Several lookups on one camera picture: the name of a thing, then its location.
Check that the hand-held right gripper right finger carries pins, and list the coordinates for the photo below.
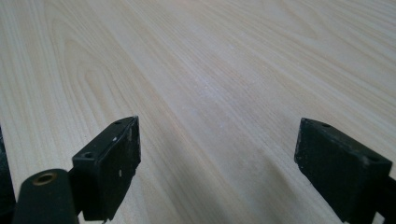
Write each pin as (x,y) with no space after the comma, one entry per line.
(339,174)

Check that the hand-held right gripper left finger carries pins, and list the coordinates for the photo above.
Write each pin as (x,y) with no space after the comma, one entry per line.
(107,168)

